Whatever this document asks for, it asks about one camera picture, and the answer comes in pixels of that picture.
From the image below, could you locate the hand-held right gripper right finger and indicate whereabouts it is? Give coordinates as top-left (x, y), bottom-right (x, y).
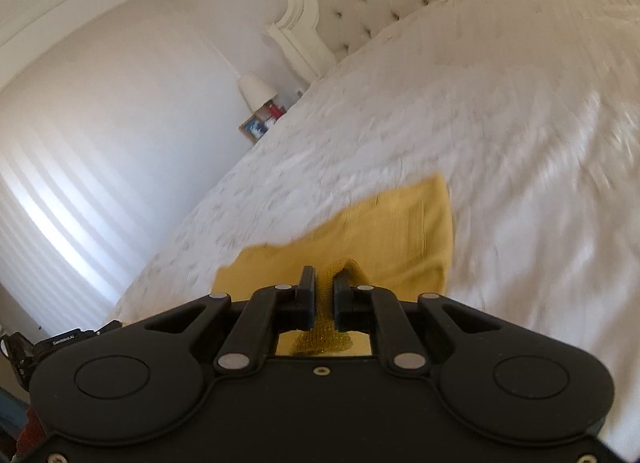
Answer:
top-left (333, 271), bottom-right (506, 375)

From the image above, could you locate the wooden photo frame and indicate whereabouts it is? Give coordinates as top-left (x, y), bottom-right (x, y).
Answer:
top-left (239, 115), bottom-right (269, 144)

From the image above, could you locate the white table lamp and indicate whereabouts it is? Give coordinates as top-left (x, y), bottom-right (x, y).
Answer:
top-left (238, 74), bottom-right (276, 112)

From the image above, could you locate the yellow knitted sweater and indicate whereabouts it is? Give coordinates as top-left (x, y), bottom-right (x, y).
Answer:
top-left (120, 174), bottom-right (454, 357)

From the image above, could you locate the bed with white bedspread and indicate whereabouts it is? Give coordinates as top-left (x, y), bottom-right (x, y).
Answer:
top-left (107, 0), bottom-right (640, 463)

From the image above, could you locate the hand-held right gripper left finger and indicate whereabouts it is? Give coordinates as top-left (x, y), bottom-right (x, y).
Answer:
top-left (120, 266), bottom-right (317, 375)

